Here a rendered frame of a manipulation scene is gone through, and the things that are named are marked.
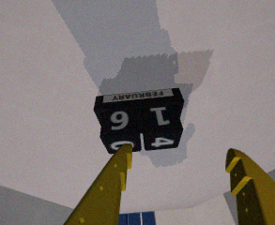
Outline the black cube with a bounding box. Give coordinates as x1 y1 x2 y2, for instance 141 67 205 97
141 105 183 151
99 110 142 154

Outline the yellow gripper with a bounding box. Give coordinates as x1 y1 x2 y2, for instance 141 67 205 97
64 143 275 225

